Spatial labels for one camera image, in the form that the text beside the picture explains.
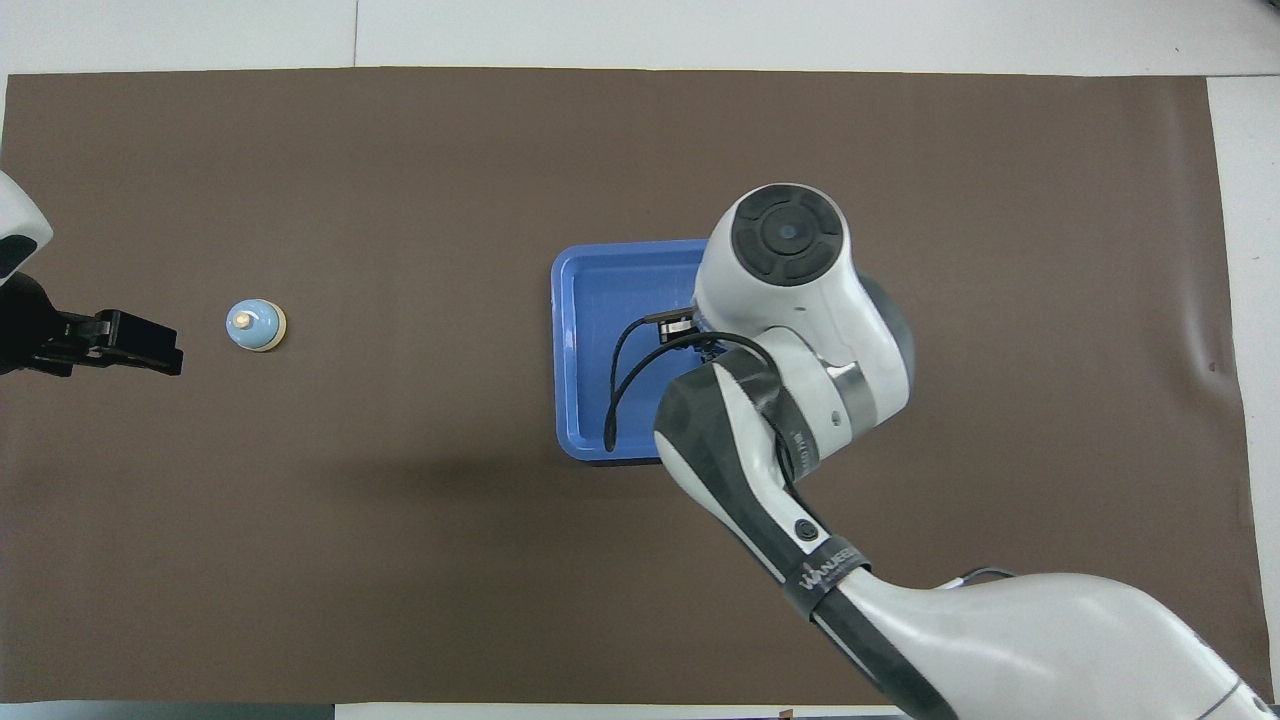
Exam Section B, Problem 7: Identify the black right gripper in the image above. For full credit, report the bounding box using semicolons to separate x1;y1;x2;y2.
645;312;701;346

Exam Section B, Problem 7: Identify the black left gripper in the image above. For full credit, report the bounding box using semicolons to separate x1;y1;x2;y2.
0;275;184;378

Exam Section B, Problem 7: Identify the blue plastic tray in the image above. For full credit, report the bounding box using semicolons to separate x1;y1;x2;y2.
551;238;713;467

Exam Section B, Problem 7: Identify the light blue call bell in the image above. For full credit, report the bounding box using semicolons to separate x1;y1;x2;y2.
226;300;288;354

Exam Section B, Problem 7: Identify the brown table mat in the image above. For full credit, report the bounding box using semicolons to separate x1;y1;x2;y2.
0;68;1263;706

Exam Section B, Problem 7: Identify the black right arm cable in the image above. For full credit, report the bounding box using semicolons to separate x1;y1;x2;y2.
603;315;801;491

